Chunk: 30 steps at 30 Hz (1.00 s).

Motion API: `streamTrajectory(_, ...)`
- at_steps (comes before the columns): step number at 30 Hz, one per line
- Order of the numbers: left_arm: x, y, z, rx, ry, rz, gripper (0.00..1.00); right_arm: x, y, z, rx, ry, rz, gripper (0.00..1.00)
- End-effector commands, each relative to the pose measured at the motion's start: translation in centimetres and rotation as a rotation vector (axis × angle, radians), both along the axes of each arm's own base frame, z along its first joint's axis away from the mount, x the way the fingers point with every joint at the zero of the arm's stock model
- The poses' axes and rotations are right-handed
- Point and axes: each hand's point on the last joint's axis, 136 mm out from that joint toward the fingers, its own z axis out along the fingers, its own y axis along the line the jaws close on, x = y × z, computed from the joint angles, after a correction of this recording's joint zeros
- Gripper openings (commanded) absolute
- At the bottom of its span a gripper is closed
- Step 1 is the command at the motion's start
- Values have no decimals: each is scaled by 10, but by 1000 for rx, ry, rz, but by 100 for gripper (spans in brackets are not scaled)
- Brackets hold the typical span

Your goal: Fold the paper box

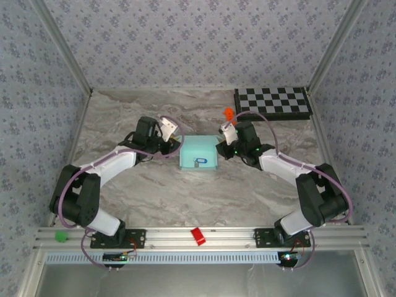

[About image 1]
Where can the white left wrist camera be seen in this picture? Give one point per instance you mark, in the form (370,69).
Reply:
(168,127)

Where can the green plastic knob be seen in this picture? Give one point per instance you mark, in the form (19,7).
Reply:
(61,236)

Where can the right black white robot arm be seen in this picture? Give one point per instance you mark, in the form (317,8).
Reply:
(318,198)

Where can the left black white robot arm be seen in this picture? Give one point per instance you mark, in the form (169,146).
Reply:
(80,201)

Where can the orange plastic toy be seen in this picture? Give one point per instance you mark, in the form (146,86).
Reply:
(229,113)

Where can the light blue paper box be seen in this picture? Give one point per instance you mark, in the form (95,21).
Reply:
(198,148)

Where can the red plastic block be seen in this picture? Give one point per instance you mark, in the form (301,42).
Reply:
(198,236)

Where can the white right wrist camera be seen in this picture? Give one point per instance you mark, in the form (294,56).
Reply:
(229,134)

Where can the aluminium frame post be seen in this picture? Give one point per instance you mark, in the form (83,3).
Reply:
(335,46)
(65,46)

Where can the black grey chessboard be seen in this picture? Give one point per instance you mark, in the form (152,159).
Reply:
(272,103)

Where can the blue key tag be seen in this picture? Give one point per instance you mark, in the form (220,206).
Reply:
(202,161)

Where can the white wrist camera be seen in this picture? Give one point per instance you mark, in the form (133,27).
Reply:
(168,127)
(229,134)

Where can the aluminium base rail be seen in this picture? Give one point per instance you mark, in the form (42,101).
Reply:
(173,238)

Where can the grey metal shelf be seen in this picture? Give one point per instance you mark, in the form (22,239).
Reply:
(198,281)

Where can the aluminium table edge rail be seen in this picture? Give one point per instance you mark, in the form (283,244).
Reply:
(325,139)
(72,154)

